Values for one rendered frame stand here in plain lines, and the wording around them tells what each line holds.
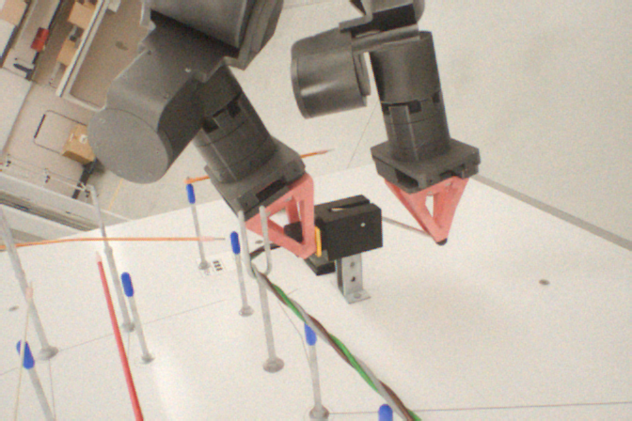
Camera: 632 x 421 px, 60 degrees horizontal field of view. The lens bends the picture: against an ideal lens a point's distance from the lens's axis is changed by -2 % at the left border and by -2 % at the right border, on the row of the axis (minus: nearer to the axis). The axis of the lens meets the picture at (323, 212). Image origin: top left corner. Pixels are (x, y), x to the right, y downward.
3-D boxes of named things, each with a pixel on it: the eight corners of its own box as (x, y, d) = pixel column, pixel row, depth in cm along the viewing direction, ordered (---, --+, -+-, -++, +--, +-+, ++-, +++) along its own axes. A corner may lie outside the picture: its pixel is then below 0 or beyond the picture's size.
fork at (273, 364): (281, 355, 46) (260, 200, 41) (288, 368, 45) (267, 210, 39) (259, 363, 46) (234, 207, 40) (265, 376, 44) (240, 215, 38)
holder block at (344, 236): (383, 247, 52) (382, 209, 50) (328, 262, 50) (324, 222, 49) (363, 230, 56) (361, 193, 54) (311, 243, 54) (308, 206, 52)
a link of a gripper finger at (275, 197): (287, 288, 47) (229, 205, 42) (262, 255, 53) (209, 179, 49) (351, 241, 48) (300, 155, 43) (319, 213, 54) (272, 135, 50)
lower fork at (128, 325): (118, 325, 52) (80, 187, 46) (136, 319, 53) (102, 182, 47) (120, 336, 51) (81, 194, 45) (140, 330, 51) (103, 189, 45)
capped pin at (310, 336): (305, 416, 40) (292, 319, 36) (317, 404, 41) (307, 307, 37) (321, 426, 39) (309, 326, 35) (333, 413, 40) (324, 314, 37)
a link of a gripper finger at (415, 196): (424, 261, 54) (405, 175, 49) (389, 234, 60) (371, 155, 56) (482, 234, 55) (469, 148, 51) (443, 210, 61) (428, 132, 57)
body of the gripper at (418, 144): (422, 194, 48) (406, 115, 45) (371, 164, 57) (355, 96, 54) (484, 167, 50) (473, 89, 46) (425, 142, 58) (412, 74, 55)
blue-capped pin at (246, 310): (256, 314, 52) (244, 232, 49) (241, 319, 52) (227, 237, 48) (251, 306, 54) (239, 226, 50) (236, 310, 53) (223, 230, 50)
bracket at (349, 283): (371, 298, 53) (369, 252, 51) (348, 304, 53) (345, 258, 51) (351, 276, 57) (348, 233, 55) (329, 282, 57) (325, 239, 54)
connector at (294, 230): (343, 244, 51) (342, 225, 50) (294, 257, 49) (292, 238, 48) (329, 232, 53) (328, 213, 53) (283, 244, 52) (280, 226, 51)
